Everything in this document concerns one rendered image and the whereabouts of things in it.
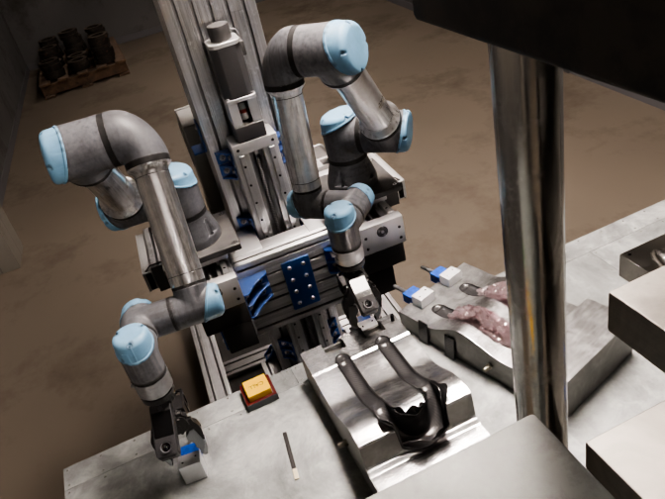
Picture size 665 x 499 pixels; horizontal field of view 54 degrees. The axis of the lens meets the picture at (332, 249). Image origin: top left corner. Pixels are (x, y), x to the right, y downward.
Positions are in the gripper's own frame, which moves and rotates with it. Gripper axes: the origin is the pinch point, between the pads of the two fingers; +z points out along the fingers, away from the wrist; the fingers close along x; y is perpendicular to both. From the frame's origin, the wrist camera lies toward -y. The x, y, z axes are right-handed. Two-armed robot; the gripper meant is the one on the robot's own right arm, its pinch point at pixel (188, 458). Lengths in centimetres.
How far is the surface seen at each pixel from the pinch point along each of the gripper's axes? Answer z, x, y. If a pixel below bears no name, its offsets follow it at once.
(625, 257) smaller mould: -1, -118, 16
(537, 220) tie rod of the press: -75, -55, -59
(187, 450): 2.1, 0.6, 4.3
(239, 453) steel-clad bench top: 6.3, -10.4, 2.1
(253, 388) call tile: 2.5, -17.0, 17.5
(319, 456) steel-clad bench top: 6.3, -27.6, -6.4
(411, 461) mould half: 0.3, -45.2, -20.5
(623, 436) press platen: -43, -64, -61
